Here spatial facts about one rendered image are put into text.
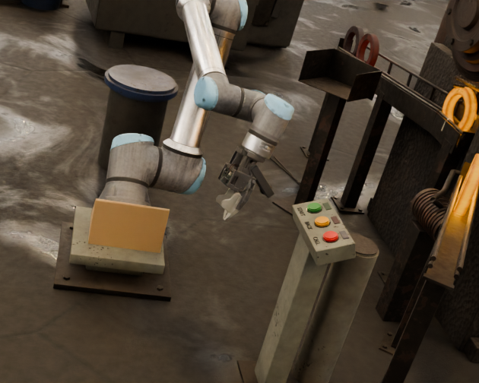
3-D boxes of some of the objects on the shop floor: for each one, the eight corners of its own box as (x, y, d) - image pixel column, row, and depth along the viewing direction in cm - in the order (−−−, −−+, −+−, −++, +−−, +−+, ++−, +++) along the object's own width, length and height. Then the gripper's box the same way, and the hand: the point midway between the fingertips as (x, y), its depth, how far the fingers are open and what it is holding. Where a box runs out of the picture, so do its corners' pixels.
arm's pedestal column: (52, 288, 248) (55, 269, 244) (61, 225, 282) (64, 207, 279) (170, 302, 257) (175, 283, 253) (165, 238, 292) (169, 222, 288)
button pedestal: (280, 358, 245) (336, 198, 217) (301, 413, 224) (365, 244, 197) (235, 356, 240) (285, 192, 212) (251, 412, 220) (309, 238, 192)
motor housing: (398, 305, 291) (447, 187, 267) (421, 342, 272) (477, 219, 248) (368, 302, 287) (416, 183, 263) (389, 340, 268) (442, 216, 244)
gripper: (234, 142, 212) (201, 207, 215) (246, 151, 204) (212, 219, 207) (258, 153, 216) (224, 216, 219) (271, 163, 209) (236, 228, 212)
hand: (228, 216), depth 214 cm, fingers closed
